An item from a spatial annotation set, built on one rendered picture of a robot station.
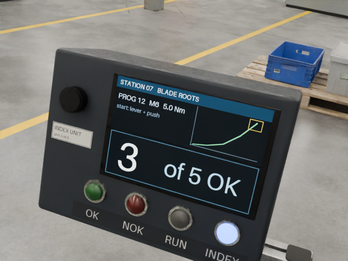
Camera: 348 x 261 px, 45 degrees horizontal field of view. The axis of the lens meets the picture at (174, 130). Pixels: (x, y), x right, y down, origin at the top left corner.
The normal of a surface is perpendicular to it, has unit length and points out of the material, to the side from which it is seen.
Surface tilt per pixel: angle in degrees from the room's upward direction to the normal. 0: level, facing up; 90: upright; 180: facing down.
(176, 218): 71
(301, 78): 90
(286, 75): 90
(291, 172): 0
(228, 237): 77
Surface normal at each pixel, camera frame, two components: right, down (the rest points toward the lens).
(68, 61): -0.32, 0.16
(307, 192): 0.09, -0.88
